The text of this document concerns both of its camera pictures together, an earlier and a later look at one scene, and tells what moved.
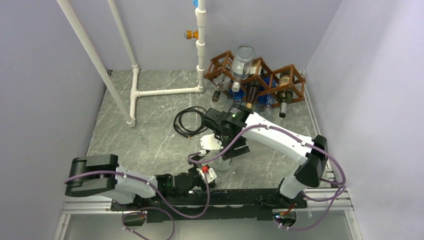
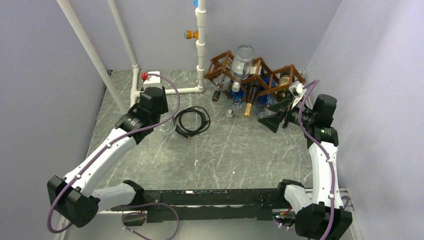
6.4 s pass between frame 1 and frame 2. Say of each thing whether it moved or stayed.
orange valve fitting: stayed
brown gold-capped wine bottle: stayed
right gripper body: moved
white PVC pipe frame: stayed
